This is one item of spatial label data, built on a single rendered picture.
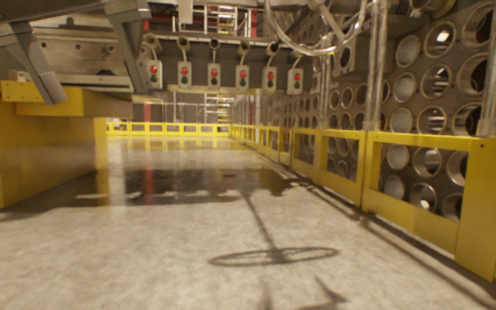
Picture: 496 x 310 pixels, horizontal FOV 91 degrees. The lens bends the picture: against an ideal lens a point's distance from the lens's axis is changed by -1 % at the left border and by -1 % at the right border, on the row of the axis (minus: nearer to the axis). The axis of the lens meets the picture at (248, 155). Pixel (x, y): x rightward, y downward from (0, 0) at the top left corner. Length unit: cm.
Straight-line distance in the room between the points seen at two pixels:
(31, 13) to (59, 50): 151
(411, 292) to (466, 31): 174
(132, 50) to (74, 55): 152
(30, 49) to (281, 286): 68
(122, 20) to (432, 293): 86
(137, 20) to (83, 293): 65
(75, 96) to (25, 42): 114
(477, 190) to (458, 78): 126
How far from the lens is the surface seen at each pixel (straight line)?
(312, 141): 401
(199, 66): 165
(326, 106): 177
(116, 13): 35
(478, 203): 97
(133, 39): 35
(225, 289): 71
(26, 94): 152
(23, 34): 44
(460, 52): 216
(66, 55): 188
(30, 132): 178
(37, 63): 44
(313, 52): 98
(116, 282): 80
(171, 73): 166
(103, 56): 180
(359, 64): 241
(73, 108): 156
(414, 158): 231
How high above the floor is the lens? 42
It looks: 7 degrees down
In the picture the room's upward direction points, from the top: 1 degrees clockwise
